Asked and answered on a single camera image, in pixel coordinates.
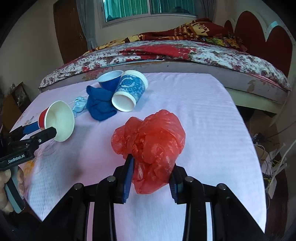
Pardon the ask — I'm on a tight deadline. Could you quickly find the red white paper cup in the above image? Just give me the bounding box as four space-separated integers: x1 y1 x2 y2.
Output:
38 100 75 142

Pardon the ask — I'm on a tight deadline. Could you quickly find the red plastic bag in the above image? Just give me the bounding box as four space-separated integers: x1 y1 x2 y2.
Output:
111 109 186 194

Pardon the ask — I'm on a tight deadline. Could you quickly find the light blue face mask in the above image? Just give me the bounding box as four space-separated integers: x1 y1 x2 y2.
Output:
72 96 87 117

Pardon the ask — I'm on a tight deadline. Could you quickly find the dark blue cloth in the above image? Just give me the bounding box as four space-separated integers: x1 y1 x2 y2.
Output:
86 85 117 121

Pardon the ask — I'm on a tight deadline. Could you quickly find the person's left hand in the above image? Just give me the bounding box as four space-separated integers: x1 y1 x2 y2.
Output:
0 167 25 214

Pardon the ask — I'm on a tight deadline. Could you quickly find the dark blue paper cup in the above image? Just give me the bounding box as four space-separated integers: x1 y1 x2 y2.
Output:
97 70 123 93

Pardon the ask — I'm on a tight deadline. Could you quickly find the blue patterned paper cup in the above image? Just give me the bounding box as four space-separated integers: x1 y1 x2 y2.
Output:
111 70 149 112

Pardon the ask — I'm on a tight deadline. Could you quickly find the brown wooden door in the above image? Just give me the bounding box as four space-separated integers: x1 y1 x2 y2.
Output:
53 0 87 64

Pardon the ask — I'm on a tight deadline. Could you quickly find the floral quilt bed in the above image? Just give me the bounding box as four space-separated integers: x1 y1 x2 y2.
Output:
39 40 292 104

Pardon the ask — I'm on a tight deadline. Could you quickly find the grey blue curtain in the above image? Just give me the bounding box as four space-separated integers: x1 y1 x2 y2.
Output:
76 0 97 50

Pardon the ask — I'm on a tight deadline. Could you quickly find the window with green curtain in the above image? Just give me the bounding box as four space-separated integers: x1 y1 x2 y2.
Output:
96 0 198 26

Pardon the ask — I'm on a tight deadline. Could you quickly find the red patterned blanket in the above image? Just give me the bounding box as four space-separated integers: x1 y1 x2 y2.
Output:
88 18 247 53

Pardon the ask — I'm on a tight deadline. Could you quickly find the red heart headboard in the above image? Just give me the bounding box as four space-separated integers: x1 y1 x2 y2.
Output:
224 11 292 76

